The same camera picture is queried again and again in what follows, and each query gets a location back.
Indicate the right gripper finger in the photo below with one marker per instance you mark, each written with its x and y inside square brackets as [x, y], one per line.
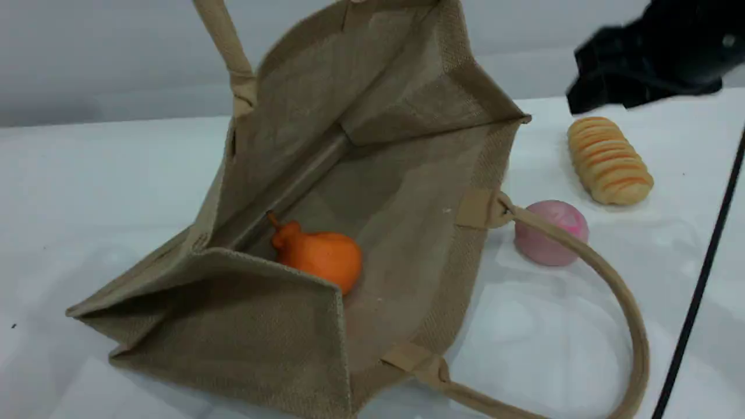
[602, 49]
[593, 90]

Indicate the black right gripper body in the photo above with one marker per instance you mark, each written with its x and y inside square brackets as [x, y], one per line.
[681, 46]

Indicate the pink toy peach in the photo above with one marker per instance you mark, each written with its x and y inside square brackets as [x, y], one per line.
[541, 247]

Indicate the brown jute tote bag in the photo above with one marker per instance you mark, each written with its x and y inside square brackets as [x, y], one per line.
[407, 174]

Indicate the orange toy fruit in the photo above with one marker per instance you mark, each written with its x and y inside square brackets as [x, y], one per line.
[326, 256]

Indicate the striped bread loaf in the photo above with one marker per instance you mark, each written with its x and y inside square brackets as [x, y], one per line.
[608, 160]

